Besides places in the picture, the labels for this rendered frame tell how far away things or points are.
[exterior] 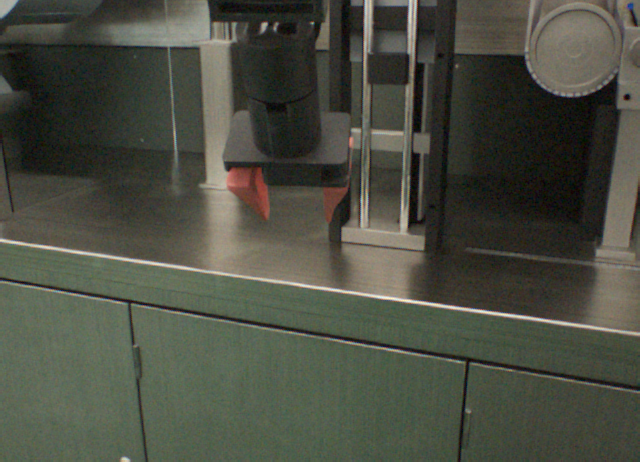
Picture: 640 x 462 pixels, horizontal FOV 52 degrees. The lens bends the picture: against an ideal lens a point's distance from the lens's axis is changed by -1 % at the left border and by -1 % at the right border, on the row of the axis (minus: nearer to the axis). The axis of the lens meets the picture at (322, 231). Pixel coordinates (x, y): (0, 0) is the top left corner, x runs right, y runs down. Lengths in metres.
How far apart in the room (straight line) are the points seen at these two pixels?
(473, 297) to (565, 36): 0.39
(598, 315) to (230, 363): 0.49
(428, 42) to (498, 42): 0.43
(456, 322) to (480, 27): 0.70
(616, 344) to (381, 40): 0.48
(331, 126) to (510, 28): 0.80
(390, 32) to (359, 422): 0.53
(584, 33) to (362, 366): 0.54
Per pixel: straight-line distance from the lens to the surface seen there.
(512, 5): 1.32
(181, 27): 1.55
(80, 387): 1.15
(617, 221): 0.99
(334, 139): 0.55
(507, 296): 0.82
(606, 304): 0.84
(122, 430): 1.15
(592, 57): 1.00
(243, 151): 0.55
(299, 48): 0.48
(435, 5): 0.90
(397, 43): 0.92
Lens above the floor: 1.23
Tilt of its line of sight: 19 degrees down
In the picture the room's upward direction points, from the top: straight up
